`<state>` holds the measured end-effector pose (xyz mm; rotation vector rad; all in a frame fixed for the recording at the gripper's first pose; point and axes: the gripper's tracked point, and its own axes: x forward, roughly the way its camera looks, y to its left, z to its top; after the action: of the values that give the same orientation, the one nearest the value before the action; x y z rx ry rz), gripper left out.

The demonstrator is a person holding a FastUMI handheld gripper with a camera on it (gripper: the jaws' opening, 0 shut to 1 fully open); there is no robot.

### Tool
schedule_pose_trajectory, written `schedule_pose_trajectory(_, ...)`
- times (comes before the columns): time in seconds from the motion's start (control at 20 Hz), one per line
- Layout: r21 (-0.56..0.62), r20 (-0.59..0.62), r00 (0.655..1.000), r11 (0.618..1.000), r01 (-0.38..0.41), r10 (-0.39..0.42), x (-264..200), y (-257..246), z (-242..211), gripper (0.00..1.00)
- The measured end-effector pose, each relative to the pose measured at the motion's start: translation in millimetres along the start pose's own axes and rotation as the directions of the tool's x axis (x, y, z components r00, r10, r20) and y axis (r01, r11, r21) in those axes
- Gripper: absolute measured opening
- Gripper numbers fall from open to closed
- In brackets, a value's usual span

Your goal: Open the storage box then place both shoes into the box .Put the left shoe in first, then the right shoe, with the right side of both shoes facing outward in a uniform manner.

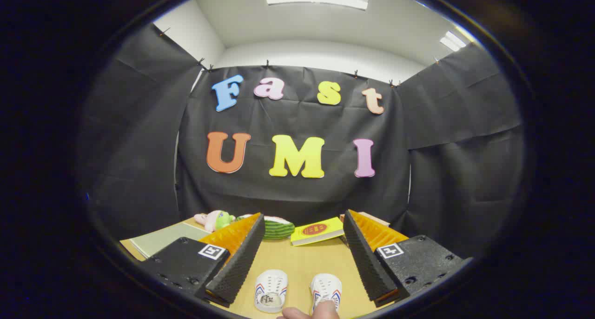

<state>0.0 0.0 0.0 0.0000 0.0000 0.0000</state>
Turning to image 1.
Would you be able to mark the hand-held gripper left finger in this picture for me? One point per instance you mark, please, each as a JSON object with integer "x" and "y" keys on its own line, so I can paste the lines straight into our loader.
{"x": 241, "y": 263}

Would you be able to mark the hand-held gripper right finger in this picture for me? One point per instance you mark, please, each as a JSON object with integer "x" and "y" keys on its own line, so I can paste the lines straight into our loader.
{"x": 365, "y": 263}

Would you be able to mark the white canvas shoe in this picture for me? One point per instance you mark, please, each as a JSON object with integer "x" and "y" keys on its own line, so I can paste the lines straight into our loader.
{"x": 327, "y": 286}
{"x": 271, "y": 284}

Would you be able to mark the beige fabric storage box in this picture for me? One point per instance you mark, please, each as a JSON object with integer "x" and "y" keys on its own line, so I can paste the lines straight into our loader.
{"x": 162, "y": 240}

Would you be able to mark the tan cover book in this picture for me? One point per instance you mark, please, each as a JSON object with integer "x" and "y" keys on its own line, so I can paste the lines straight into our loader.
{"x": 374, "y": 218}

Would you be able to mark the pink and green plush toy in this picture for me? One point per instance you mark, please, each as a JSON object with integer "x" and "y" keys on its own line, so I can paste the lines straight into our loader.
{"x": 216, "y": 220}

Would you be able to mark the watermelon slice plush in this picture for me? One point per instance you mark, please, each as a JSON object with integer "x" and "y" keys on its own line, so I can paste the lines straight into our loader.
{"x": 279, "y": 229}

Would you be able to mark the yellow book with red circle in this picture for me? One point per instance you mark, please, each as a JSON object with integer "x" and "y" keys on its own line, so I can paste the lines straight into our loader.
{"x": 318, "y": 230}

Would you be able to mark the small ceiling light panel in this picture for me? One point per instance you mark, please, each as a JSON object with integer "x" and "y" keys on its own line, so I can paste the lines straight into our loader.
{"x": 452, "y": 41}

